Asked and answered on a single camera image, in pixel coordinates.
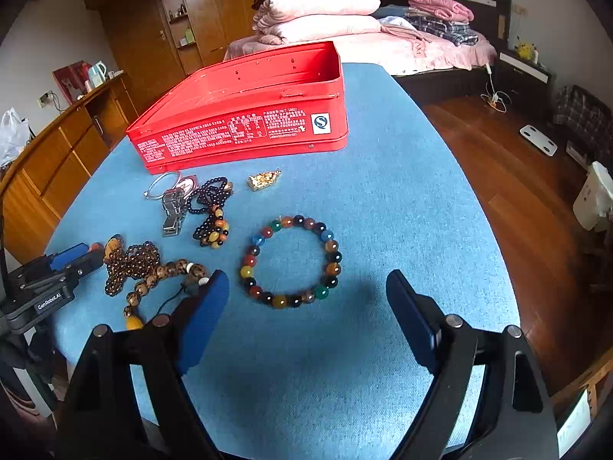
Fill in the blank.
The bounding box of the white plastic bag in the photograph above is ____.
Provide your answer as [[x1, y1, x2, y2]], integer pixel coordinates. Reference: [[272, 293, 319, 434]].
[[0, 108, 30, 166]]

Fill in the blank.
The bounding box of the white bathroom scale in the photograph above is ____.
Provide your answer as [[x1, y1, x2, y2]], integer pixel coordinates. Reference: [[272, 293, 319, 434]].
[[520, 125, 559, 156]]

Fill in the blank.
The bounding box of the silver bangle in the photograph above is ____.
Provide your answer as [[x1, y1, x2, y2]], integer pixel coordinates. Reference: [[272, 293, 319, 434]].
[[144, 171, 183, 200]]

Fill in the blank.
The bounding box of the folded pink quilt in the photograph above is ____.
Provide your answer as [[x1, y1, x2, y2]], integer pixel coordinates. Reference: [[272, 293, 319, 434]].
[[254, 13, 384, 46], [256, 0, 381, 22]]

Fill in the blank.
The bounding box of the black tiger-eye bead bracelet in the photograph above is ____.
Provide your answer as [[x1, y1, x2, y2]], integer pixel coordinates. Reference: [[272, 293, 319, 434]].
[[187, 177, 235, 250]]

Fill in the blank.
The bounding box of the plaid clothes pile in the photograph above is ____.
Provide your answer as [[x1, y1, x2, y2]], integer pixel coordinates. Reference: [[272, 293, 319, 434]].
[[405, 14, 480, 46]]

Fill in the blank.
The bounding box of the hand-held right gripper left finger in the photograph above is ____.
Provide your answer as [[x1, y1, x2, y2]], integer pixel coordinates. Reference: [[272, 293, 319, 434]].
[[55, 269, 231, 460]]

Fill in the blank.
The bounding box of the dark nightstand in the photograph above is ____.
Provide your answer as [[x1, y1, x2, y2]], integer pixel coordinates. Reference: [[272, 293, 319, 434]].
[[493, 50, 556, 120]]

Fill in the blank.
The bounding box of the multicoloured bead bracelet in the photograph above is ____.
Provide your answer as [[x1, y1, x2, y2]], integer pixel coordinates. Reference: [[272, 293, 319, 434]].
[[241, 215, 343, 310]]

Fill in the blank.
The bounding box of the pink bedspread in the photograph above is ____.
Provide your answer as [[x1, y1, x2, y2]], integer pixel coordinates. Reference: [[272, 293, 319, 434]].
[[225, 26, 499, 77]]

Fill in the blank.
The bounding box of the white trash bin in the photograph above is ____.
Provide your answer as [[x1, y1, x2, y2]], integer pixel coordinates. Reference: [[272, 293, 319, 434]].
[[572, 160, 611, 231]]

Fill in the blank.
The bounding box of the silver black bead bracelet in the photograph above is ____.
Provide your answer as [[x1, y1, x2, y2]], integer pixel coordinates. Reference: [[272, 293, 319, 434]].
[[161, 187, 192, 238]]

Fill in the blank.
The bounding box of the folded pink blanket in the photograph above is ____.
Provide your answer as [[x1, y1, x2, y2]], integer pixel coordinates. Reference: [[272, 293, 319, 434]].
[[406, 0, 475, 22]]

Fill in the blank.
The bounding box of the white power strip with cable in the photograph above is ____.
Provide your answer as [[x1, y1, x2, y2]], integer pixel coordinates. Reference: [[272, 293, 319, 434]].
[[481, 62, 513, 113]]

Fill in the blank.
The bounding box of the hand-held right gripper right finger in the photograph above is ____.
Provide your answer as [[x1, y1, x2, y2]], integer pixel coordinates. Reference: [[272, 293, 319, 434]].
[[386, 269, 561, 460]]

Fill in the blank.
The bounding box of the wooden wardrobe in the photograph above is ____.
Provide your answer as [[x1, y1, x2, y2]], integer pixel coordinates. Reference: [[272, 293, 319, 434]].
[[81, 0, 331, 101]]

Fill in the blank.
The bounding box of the wooden sideboard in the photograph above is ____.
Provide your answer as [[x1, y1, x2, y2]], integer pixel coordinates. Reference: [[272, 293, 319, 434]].
[[0, 72, 139, 269]]

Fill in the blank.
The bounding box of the gold pendant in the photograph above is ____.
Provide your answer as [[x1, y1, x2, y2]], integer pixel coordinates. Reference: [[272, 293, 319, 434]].
[[247, 168, 282, 191]]

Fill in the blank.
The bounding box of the dark wooden bed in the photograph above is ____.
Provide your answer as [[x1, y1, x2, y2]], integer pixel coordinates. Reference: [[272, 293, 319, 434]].
[[224, 0, 513, 106]]

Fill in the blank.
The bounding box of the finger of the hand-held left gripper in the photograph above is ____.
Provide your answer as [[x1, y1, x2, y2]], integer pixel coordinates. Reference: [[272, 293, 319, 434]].
[[21, 250, 105, 300], [10, 243, 92, 284]]

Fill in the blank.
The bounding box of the red gift box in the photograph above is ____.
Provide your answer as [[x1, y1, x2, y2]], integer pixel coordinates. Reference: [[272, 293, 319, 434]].
[[52, 61, 92, 104]]

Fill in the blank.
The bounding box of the brown small-bead necklace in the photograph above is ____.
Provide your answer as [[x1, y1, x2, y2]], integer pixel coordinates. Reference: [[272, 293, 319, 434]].
[[103, 234, 161, 297]]

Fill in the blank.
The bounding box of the large wooden bead bracelet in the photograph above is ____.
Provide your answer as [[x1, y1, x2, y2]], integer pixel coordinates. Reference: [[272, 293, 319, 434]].
[[123, 259, 211, 331]]

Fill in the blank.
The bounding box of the plaid bag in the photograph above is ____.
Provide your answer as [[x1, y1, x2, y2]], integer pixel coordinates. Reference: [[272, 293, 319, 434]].
[[553, 85, 613, 164]]

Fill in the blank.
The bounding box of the red tin box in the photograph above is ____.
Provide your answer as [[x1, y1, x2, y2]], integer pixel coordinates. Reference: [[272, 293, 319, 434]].
[[126, 41, 347, 176]]

